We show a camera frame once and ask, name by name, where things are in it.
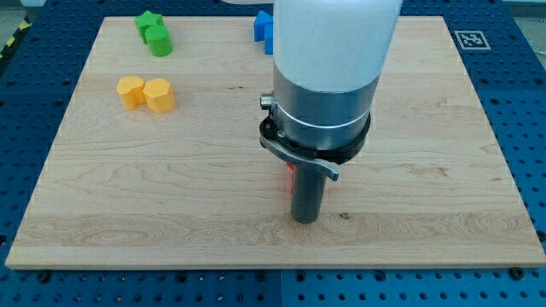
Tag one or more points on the blue block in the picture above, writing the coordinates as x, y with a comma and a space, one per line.
263, 31

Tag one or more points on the green star block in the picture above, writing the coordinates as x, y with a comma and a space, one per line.
145, 20

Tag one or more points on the light wooden board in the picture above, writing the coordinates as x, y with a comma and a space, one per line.
193, 189

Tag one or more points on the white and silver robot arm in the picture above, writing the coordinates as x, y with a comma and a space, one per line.
328, 56

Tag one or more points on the yellow hexagon block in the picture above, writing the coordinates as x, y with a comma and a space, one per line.
159, 95

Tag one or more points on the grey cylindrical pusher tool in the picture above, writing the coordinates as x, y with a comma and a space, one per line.
309, 179

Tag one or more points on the white fiducial marker tag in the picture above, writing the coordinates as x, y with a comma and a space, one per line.
472, 40

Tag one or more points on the red block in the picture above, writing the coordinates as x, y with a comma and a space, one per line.
291, 170

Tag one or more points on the yellow heart block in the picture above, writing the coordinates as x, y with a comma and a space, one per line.
130, 91

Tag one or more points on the green cylinder block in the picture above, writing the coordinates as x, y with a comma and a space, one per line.
158, 40

